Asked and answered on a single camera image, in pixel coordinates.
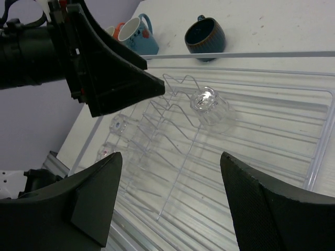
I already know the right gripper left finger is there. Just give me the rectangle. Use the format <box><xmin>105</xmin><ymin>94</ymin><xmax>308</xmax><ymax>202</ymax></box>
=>
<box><xmin>1</xmin><ymin>152</ymin><xmax>122</xmax><ymax>250</ymax></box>

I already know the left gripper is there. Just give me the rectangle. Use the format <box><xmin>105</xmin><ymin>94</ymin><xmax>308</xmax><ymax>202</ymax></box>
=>
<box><xmin>1</xmin><ymin>1</ymin><xmax>86</xmax><ymax>103</ymax></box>

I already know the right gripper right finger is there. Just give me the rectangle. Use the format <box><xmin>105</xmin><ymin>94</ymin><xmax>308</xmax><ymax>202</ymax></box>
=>
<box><xmin>220</xmin><ymin>152</ymin><xmax>334</xmax><ymax>250</ymax></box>

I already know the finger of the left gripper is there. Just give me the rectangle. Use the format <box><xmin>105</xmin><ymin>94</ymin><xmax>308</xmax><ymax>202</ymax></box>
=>
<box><xmin>66</xmin><ymin>1</ymin><xmax>165</xmax><ymax>117</ymax></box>

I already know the orange ceramic mug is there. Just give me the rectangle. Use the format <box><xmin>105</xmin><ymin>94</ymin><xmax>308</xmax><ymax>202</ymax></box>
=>
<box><xmin>105</xmin><ymin>22</ymin><xmax>125</xmax><ymax>40</ymax></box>

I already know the light blue floral mug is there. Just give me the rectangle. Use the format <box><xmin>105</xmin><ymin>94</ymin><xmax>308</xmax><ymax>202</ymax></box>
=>
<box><xmin>118</xmin><ymin>14</ymin><xmax>159</xmax><ymax>55</ymax></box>

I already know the small clear glass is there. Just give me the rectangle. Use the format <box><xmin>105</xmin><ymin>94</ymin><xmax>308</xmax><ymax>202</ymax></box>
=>
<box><xmin>190</xmin><ymin>87</ymin><xmax>236</xmax><ymax>134</ymax></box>
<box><xmin>109</xmin><ymin>114</ymin><xmax>129</xmax><ymax>136</ymax></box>
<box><xmin>95</xmin><ymin>142</ymin><xmax>116</xmax><ymax>162</ymax></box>

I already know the dark blue ribbed mug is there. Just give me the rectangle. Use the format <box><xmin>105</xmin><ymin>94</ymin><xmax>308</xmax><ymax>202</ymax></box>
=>
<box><xmin>184</xmin><ymin>15</ymin><xmax>226</xmax><ymax>54</ymax></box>

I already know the clear plastic dish rack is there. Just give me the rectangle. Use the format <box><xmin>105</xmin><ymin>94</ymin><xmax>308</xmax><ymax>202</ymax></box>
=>
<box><xmin>65</xmin><ymin>51</ymin><xmax>334</xmax><ymax>250</ymax></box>

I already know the aluminium mounting rail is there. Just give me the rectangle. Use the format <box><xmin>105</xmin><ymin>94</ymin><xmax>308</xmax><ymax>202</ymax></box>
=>
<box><xmin>41</xmin><ymin>151</ymin><xmax>70</xmax><ymax>178</ymax></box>

